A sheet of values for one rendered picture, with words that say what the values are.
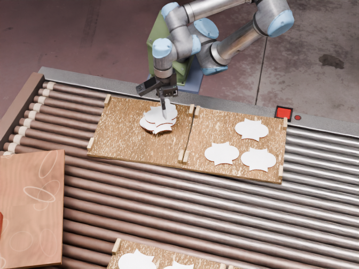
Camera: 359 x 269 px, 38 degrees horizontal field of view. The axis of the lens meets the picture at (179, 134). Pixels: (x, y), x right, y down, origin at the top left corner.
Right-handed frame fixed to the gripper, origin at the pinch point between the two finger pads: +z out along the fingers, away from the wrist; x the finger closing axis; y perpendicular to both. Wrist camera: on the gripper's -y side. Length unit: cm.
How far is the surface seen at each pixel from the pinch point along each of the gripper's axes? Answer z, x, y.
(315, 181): 10, -47, 54
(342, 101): 102, 69, 144
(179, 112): 8.5, 2.8, 9.2
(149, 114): 4.3, 1.5, -4.7
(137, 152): 8.5, -15.0, -13.8
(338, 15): 102, 161, 185
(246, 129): 7.7, -15.2, 34.5
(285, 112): 9, -9, 55
